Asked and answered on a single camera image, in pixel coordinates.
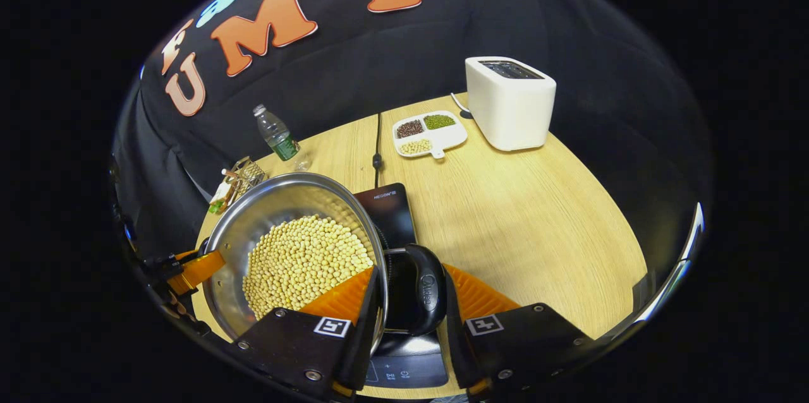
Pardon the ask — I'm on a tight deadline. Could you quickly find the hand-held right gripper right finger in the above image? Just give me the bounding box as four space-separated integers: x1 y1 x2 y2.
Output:
442 264 595 400

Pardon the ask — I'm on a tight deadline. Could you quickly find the black backdrop cloth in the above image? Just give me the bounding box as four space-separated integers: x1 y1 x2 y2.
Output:
111 0 715 265

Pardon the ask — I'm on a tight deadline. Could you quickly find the sandwich on white plate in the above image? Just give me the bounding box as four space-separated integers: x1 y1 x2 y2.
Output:
209 182 232 215

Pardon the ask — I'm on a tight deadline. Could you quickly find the white divided dish of beans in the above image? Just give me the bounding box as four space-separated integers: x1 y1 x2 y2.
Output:
392 111 469 159

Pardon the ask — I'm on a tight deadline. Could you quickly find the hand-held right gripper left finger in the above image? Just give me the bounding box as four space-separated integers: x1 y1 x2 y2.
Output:
231 266 386 400

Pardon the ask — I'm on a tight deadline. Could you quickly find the steel pot with black handles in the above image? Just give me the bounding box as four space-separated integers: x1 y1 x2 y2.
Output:
201 172 449 344

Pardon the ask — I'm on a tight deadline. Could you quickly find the white toaster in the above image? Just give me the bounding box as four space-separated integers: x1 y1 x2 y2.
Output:
465 56 557 152

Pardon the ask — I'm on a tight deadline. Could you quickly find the metal mesh utensil holder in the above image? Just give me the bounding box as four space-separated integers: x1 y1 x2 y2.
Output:
221 157 266 202

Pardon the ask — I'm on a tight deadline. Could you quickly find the clear plastic water bottle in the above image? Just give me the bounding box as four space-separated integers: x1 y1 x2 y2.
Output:
253 104 301 162

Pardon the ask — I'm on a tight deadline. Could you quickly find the pile of soybeans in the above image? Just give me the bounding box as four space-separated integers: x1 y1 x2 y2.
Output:
242 214 375 320

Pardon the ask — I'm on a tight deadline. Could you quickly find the black induction cooktop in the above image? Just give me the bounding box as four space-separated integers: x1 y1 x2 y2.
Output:
353 183 449 389

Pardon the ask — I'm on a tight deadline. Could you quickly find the black power cable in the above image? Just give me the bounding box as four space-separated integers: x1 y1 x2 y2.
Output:
373 112 384 188

